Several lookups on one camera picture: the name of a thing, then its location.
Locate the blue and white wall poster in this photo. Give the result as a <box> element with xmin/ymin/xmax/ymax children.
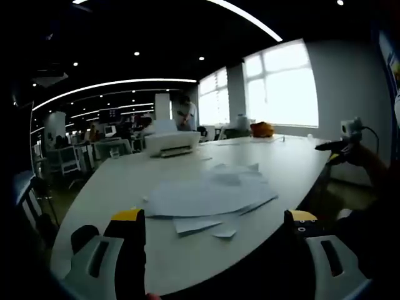
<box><xmin>377</xmin><ymin>29</ymin><xmax>400</xmax><ymax>98</ymax></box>

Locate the white printer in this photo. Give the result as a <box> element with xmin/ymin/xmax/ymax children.
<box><xmin>144</xmin><ymin>118</ymin><xmax>201</xmax><ymax>159</ymax></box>

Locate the white plastic container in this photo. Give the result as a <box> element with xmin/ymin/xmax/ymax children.
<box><xmin>236</xmin><ymin>112</ymin><xmax>251</xmax><ymax>129</ymax></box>

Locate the white square pillar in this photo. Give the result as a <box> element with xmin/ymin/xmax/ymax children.
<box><xmin>154</xmin><ymin>92</ymin><xmax>173</xmax><ymax>121</ymax></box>

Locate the narrow bright window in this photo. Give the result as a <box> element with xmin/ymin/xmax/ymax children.
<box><xmin>198</xmin><ymin>67</ymin><xmax>231</xmax><ymax>126</ymax></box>

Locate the orange bag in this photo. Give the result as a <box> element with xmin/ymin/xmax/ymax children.
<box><xmin>249</xmin><ymin>121</ymin><xmax>276</xmax><ymax>138</ymax></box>

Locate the large bright window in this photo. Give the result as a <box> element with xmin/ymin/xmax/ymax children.
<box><xmin>242</xmin><ymin>39</ymin><xmax>319</xmax><ymax>128</ymax></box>

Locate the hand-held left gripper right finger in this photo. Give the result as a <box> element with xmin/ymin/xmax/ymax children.
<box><xmin>283</xmin><ymin>209</ymin><xmax>374</xmax><ymax>300</ymax></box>

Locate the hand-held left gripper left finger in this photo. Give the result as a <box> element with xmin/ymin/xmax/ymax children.
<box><xmin>61</xmin><ymin>208</ymin><xmax>148</xmax><ymax>300</ymax></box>

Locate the person's dark shirt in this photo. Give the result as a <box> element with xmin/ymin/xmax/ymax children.
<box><xmin>336</xmin><ymin>174</ymin><xmax>400</xmax><ymax>300</ymax></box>

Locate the ceiling air conditioner unit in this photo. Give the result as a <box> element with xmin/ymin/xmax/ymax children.
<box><xmin>32</xmin><ymin>72</ymin><xmax>69</xmax><ymax>88</ymax></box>

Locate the ceiling light strip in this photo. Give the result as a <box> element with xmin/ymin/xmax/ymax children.
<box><xmin>206</xmin><ymin>0</ymin><xmax>284</xmax><ymax>42</ymax></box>
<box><xmin>32</xmin><ymin>77</ymin><xmax>198</xmax><ymax>111</ymax></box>

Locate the stack of white printing papers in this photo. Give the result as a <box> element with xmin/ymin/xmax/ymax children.
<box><xmin>142</xmin><ymin>162</ymin><xmax>279</xmax><ymax>240</ymax></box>

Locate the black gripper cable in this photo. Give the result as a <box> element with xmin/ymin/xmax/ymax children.
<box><xmin>361</xmin><ymin>125</ymin><xmax>381</xmax><ymax>154</ymax></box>

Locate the black office chair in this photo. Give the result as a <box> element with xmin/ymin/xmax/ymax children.
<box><xmin>17</xmin><ymin>174</ymin><xmax>60</xmax><ymax>251</ymax></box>

